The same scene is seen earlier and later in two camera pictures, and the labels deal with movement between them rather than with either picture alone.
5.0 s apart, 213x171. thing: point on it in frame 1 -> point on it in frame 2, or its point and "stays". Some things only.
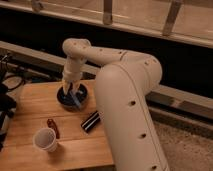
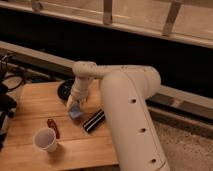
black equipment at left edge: [7, 106] stays
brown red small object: [51, 123] stays
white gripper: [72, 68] -> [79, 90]
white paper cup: [45, 139] stays
